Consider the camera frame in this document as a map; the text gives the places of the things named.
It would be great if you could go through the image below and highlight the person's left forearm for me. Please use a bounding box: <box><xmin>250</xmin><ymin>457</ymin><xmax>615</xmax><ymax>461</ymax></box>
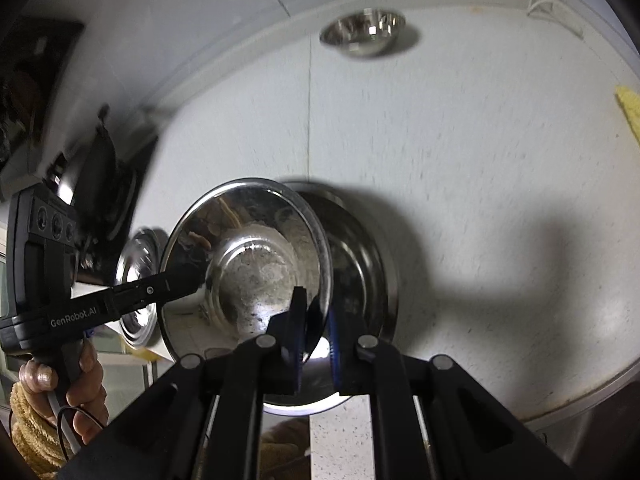
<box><xmin>10</xmin><ymin>382</ymin><xmax>68</xmax><ymax>476</ymax></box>

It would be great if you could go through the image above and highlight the person's left hand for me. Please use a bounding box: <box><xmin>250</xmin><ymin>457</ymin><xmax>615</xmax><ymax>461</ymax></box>
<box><xmin>19</xmin><ymin>340</ymin><xmax>110</xmax><ymax>446</ymax></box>

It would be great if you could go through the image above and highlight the black wok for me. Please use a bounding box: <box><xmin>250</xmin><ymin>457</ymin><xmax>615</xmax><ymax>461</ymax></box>
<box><xmin>55</xmin><ymin>105</ymin><xmax>121</xmax><ymax>241</ymax></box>

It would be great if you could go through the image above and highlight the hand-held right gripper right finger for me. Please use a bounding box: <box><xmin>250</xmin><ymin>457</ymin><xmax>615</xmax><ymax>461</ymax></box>
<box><xmin>327</xmin><ymin>307</ymin><xmax>591</xmax><ymax>480</ymax></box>

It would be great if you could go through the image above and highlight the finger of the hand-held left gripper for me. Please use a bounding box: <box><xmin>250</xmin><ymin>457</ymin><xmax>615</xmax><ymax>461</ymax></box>
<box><xmin>107</xmin><ymin>266</ymin><xmax>213</xmax><ymax>321</ymax></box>

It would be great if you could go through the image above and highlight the large steel bowl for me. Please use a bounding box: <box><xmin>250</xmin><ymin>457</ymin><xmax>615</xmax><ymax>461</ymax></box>
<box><xmin>262</xmin><ymin>182</ymin><xmax>401</xmax><ymax>416</ymax></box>

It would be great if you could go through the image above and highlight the black glass gas stove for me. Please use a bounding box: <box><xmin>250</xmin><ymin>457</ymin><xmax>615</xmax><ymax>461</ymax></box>
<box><xmin>75</xmin><ymin>160</ymin><xmax>158</xmax><ymax>273</ymax></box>

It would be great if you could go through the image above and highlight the small flared steel bowl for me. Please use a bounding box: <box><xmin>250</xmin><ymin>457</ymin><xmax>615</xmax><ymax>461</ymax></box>
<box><xmin>159</xmin><ymin>177</ymin><xmax>333</xmax><ymax>366</ymax></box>

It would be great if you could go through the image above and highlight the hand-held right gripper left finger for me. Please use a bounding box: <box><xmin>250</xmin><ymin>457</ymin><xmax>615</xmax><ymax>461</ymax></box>
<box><xmin>57</xmin><ymin>287</ymin><xmax>311</xmax><ymax>480</ymax></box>

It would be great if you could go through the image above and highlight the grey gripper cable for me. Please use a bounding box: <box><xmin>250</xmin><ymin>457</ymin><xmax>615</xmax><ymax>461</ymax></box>
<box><xmin>47</xmin><ymin>390</ymin><xmax>108</xmax><ymax>461</ymax></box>

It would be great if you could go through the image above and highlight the small steel plate with label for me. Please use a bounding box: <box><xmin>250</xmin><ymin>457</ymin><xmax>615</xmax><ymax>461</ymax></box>
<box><xmin>115</xmin><ymin>227</ymin><xmax>163</xmax><ymax>348</ymax></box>

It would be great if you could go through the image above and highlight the yellow cloth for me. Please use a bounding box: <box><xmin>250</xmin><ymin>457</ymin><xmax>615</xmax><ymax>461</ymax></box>
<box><xmin>615</xmin><ymin>85</ymin><xmax>640</xmax><ymax>143</ymax></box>

